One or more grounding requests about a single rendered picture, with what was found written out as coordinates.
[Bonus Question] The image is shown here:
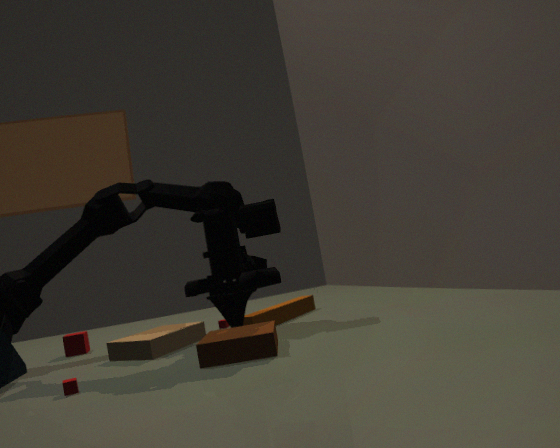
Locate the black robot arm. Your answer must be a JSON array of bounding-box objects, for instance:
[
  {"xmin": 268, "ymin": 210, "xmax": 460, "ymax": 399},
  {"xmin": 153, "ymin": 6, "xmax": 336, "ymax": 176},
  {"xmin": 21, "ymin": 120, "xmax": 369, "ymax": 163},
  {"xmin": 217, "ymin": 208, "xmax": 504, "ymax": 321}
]
[{"xmin": 0, "ymin": 180, "xmax": 281, "ymax": 343}]

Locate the orange bar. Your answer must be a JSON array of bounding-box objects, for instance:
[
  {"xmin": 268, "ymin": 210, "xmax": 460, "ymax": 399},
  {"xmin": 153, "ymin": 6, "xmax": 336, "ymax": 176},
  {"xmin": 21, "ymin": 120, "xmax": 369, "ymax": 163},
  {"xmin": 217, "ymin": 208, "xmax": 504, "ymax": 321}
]
[{"xmin": 243, "ymin": 296, "xmax": 316, "ymax": 326}]

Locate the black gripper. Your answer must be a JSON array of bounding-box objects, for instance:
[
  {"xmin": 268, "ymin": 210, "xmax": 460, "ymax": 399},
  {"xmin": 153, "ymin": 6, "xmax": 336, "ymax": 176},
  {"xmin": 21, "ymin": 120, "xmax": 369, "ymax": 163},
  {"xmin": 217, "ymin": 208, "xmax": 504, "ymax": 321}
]
[{"xmin": 184, "ymin": 240, "xmax": 281, "ymax": 328}]

